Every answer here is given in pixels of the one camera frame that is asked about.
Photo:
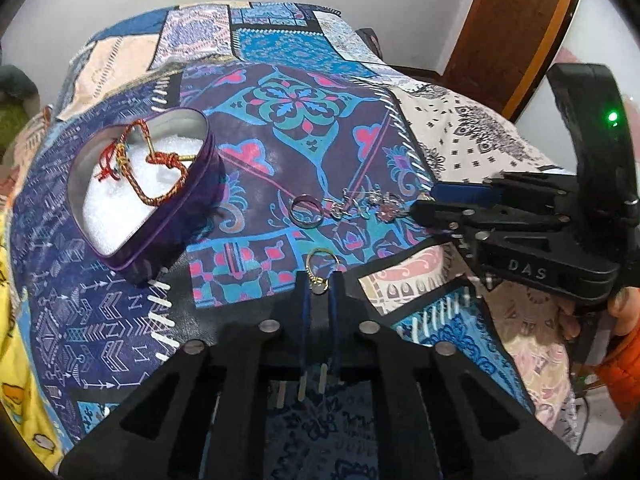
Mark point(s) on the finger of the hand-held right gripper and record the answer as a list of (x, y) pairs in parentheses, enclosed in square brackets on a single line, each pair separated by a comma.
[(445, 217), (460, 192)]

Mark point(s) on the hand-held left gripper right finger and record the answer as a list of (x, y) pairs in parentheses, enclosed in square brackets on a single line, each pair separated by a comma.
[(334, 320)]

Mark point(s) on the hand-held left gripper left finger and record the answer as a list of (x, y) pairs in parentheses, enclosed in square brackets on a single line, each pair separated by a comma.
[(303, 320)]

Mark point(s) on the gold hoop earring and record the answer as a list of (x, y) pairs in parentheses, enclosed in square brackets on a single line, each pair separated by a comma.
[(317, 286)]

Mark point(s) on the purple heart-shaped tin box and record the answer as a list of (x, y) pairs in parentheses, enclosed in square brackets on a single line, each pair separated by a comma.
[(165, 230)]

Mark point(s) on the orange sleeved right forearm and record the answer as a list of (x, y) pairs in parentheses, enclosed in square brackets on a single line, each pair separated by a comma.
[(622, 375)]

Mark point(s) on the person's right hand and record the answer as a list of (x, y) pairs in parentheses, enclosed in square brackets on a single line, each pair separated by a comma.
[(625, 310)]

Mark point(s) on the brown wooden door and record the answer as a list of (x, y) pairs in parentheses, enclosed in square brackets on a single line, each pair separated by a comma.
[(510, 25)]

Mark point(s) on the dark object behind bed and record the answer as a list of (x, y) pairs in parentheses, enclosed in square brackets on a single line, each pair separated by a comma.
[(371, 42)]

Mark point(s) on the patchwork printed blanket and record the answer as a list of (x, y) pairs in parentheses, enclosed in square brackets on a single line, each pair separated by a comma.
[(280, 105)]

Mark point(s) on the yellow printed cloth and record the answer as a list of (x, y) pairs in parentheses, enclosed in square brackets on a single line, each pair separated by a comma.
[(20, 400)]

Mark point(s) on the green grey cushion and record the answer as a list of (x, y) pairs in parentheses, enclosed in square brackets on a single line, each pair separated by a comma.
[(12, 115)]

